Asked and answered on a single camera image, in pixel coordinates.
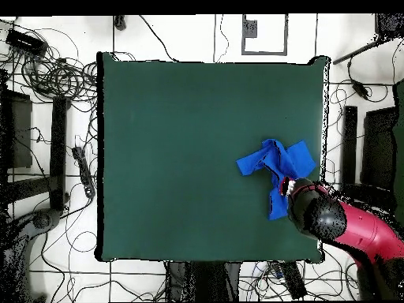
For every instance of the black stand bar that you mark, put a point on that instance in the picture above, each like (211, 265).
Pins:
(349, 145)
(58, 151)

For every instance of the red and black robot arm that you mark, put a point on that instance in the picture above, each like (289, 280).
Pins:
(363, 230)

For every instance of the black stand base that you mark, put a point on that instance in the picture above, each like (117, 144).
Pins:
(41, 219)

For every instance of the grey square frame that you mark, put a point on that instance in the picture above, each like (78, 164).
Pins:
(285, 34)

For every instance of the black power strip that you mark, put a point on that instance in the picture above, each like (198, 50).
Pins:
(83, 170)
(293, 281)

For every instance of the black speckled block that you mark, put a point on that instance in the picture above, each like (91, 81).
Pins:
(389, 25)

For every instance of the dark green table cloth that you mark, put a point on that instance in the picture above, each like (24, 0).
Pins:
(173, 157)

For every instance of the blue shirt with white print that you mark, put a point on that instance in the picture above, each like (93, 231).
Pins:
(296, 157)

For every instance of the small black cylinder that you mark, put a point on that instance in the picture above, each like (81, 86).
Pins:
(120, 22)

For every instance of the black rod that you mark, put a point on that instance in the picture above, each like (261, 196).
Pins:
(356, 52)

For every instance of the black flat panel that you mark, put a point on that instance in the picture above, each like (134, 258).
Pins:
(20, 132)
(377, 148)

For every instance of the small dark grey square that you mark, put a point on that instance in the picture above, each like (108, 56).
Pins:
(251, 28)

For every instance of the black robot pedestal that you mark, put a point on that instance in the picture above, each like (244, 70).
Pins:
(202, 281)

